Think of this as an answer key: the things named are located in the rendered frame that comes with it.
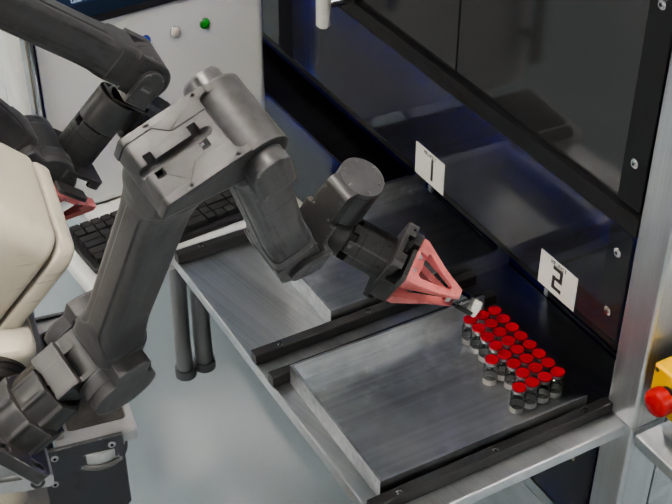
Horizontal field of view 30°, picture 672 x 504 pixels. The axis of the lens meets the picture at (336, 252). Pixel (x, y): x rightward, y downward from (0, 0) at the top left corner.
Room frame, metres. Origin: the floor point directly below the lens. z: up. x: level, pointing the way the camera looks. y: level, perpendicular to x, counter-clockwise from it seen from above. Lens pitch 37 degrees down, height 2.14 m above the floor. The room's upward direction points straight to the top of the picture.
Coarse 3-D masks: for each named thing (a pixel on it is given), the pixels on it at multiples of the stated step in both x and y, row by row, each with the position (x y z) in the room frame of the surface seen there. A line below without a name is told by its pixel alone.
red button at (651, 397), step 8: (648, 392) 1.21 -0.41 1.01; (656, 392) 1.20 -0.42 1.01; (664, 392) 1.20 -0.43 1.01; (648, 400) 1.20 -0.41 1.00; (656, 400) 1.19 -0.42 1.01; (664, 400) 1.19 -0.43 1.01; (648, 408) 1.20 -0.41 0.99; (656, 408) 1.19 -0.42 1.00; (664, 408) 1.19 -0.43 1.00; (656, 416) 1.19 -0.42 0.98; (664, 416) 1.19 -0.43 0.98
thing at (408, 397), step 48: (384, 336) 1.44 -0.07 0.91; (432, 336) 1.47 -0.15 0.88; (336, 384) 1.36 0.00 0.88; (384, 384) 1.36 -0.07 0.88; (432, 384) 1.36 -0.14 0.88; (480, 384) 1.36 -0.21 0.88; (336, 432) 1.24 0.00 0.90; (384, 432) 1.26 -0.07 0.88; (432, 432) 1.26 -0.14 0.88; (480, 432) 1.26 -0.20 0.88; (384, 480) 1.14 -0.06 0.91
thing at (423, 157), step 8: (416, 144) 1.76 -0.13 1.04; (416, 152) 1.76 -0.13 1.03; (424, 152) 1.74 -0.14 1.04; (416, 160) 1.76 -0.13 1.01; (424, 160) 1.74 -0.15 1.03; (416, 168) 1.76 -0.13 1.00; (424, 168) 1.74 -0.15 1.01; (440, 168) 1.70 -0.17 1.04; (424, 176) 1.74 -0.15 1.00; (440, 176) 1.70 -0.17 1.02; (432, 184) 1.72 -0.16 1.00; (440, 184) 1.70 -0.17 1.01; (440, 192) 1.70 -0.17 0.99
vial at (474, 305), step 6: (462, 294) 1.18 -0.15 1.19; (468, 294) 1.19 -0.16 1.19; (444, 300) 1.18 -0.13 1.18; (450, 300) 1.18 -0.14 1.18; (456, 300) 1.18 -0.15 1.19; (462, 300) 1.18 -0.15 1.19; (468, 300) 1.18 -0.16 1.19; (474, 300) 1.18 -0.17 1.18; (468, 306) 1.17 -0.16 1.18; (474, 306) 1.18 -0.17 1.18; (480, 306) 1.18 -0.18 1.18; (474, 312) 1.17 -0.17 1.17
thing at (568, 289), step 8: (544, 256) 1.46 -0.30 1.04; (544, 264) 1.46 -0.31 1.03; (552, 264) 1.44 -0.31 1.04; (560, 264) 1.43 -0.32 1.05; (544, 272) 1.46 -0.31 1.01; (552, 272) 1.44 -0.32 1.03; (568, 272) 1.41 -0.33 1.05; (544, 280) 1.45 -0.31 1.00; (568, 280) 1.41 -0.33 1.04; (576, 280) 1.40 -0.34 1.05; (552, 288) 1.44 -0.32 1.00; (560, 288) 1.42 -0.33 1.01; (568, 288) 1.41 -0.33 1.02; (576, 288) 1.40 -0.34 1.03; (560, 296) 1.42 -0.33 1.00; (568, 296) 1.41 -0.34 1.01; (568, 304) 1.40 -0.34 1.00
